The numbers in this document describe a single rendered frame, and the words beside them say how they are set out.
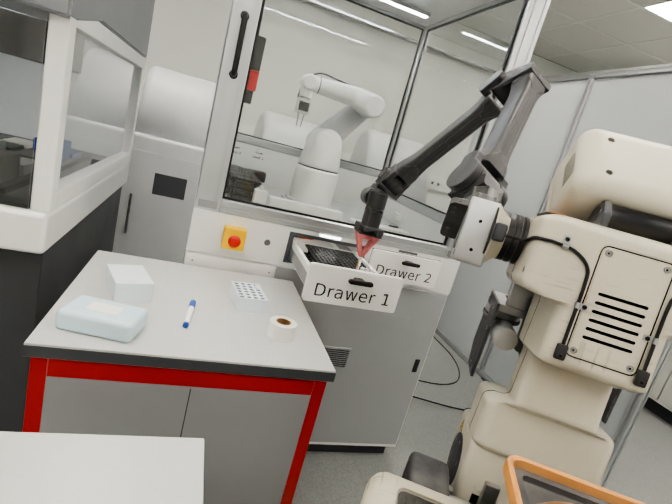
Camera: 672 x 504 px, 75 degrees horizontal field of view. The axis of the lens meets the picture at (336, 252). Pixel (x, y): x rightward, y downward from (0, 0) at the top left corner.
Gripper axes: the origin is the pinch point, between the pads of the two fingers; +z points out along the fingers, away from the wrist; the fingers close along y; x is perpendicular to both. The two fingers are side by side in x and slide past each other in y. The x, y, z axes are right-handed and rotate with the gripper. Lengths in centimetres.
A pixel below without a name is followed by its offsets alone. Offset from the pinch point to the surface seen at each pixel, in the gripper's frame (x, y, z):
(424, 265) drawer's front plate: 34.4, -23.1, 3.9
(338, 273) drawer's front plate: -8.9, 11.0, 4.5
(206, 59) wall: -80, -336, -80
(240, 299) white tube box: -33.7, 11.9, 16.8
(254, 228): -31.2, -21.7, 3.9
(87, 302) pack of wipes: -66, 29, 17
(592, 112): 151, -103, -91
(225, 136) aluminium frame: -47, -20, -23
